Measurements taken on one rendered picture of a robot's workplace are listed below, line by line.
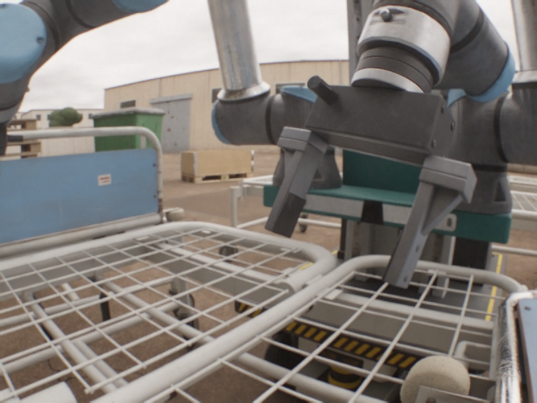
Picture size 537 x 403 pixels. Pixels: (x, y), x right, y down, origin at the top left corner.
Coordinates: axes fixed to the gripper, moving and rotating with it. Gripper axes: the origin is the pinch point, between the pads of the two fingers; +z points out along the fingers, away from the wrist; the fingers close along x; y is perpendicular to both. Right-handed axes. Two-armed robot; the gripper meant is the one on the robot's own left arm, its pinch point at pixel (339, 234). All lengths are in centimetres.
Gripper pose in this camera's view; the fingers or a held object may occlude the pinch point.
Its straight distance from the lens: 30.8
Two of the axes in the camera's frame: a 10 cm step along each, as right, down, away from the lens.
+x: 6.7, 2.6, -7.0
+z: -3.8, 9.3, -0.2
